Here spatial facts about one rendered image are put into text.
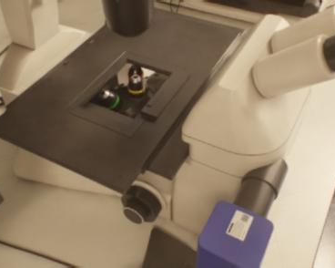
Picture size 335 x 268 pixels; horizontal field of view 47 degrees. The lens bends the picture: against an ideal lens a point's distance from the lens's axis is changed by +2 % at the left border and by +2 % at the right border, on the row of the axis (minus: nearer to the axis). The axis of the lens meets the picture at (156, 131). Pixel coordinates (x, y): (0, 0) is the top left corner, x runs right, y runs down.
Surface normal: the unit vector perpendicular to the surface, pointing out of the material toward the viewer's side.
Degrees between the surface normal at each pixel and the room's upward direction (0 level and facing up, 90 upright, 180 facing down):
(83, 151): 0
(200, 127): 86
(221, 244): 0
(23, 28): 90
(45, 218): 0
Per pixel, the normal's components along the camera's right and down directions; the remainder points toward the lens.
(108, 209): -0.04, -0.69
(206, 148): -0.49, 0.64
